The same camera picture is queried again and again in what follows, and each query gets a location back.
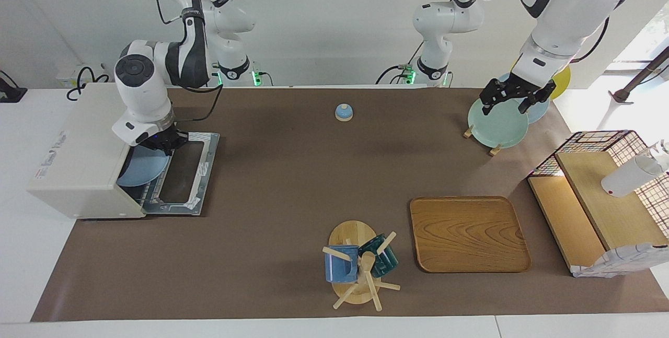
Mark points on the white cylindrical bottle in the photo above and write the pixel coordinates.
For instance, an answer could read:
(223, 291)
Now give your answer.
(627, 178)

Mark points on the wooden shelf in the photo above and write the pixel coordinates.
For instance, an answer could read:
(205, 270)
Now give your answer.
(616, 212)

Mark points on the beige toaster oven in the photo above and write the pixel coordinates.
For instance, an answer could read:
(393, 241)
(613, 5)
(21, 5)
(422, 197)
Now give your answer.
(73, 160)

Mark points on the blue mug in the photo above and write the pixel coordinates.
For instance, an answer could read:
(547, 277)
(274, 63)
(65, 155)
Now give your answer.
(339, 270)

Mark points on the brown wooden tray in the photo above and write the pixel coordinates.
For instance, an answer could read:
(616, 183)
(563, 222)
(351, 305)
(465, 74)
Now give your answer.
(470, 233)

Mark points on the light blue round plate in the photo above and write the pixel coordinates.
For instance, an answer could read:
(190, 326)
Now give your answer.
(138, 171)

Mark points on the dark green mug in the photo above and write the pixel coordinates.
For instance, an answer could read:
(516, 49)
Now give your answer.
(384, 262)

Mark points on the brown table mat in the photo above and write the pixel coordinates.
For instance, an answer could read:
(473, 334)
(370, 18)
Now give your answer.
(313, 197)

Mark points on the small blue bell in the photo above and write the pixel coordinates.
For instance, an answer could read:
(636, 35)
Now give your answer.
(344, 114)

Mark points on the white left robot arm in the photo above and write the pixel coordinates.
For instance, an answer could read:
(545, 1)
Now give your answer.
(569, 9)

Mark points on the pale blue racked plate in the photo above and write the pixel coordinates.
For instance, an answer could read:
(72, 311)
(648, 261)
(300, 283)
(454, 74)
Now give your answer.
(541, 111)

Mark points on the white power strip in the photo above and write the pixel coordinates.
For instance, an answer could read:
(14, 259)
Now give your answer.
(68, 74)

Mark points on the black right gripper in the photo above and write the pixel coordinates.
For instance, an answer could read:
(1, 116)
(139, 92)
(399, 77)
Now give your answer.
(164, 139)

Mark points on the dark metal pole stand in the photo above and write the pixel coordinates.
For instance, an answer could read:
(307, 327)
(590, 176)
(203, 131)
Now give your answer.
(640, 78)

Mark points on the wooden mug tree stand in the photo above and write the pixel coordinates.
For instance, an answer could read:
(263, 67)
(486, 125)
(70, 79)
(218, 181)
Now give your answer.
(350, 233)

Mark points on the white patterned cloth liner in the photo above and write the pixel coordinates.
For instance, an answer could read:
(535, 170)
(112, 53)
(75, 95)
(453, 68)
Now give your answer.
(616, 262)

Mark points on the wooden plate rack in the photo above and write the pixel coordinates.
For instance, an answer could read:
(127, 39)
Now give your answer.
(495, 151)

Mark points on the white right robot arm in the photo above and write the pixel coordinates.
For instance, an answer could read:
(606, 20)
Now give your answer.
(141, 97)

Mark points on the glass toaster oven door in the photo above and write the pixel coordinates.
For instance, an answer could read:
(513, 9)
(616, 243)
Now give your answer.
(209, 160)

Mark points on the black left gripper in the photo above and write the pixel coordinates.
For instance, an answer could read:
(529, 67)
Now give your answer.
(517, 90)

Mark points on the yellow plate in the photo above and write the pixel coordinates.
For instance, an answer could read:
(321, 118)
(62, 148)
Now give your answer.
(562, 84)

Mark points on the pale green plate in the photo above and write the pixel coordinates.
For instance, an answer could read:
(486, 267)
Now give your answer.
(496, 129)

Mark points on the black clamp device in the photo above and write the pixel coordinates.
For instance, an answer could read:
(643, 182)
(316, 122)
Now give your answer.
(13, 95)

